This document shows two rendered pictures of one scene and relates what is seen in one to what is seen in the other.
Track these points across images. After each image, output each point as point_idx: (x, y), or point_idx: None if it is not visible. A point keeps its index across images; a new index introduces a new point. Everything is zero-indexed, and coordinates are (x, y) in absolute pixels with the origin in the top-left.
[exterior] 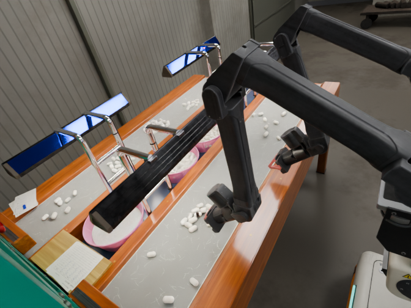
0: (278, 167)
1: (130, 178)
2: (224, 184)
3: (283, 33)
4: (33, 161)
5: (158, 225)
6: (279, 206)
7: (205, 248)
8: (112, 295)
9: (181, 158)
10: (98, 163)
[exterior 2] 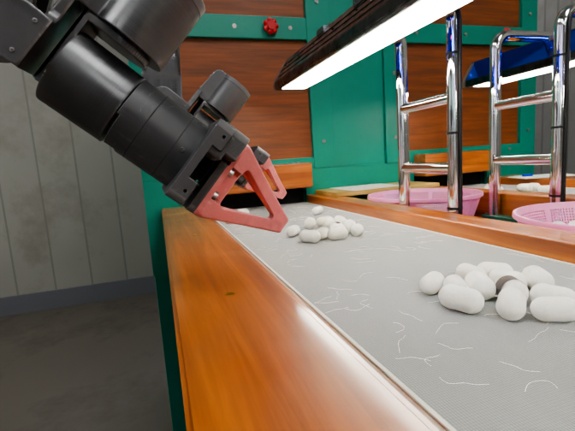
0: (228, 208)
1: (305, 44)
2: (216, 70)
3: None
4: (485, 72)
5: (368, 216)
6: (168, 264)
7: (260, 230)
8: (302, 206)
9: (328, 50)
10: (495, 104)
